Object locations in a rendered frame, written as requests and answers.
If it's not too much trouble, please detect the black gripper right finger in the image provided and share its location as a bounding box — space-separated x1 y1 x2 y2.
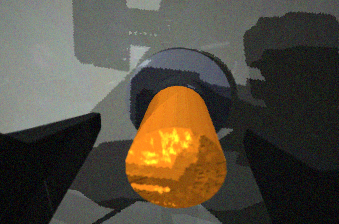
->
243 128 339 224

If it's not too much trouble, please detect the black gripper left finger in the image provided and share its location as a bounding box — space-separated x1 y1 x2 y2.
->
0 112 101 224

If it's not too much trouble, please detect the orange knob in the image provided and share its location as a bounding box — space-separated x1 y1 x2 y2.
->
126 86 227 209

